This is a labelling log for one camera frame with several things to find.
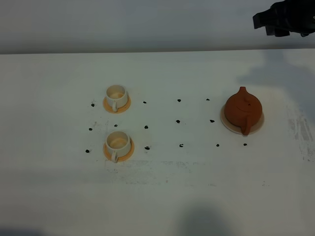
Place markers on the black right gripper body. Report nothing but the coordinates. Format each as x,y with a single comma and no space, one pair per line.
274,20

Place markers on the brown clay teapot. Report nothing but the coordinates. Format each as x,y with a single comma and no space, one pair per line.
243,110

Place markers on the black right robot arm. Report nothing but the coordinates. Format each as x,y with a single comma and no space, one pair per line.
301,16

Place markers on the beige teapot coaster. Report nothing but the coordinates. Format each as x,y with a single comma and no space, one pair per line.
236,129

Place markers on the far white teacup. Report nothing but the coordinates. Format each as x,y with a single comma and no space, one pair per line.
116,97

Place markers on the white teacup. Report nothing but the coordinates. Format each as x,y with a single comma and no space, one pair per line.
116,97
117,145

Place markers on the far orange coaster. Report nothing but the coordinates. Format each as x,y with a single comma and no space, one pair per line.
122,109

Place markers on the orange coaster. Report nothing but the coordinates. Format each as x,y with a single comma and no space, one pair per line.
122,109
120,159

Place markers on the near white teacup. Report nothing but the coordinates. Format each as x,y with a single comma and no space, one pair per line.
117,145

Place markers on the near orange coaster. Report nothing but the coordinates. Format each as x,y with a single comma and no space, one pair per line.
120,159

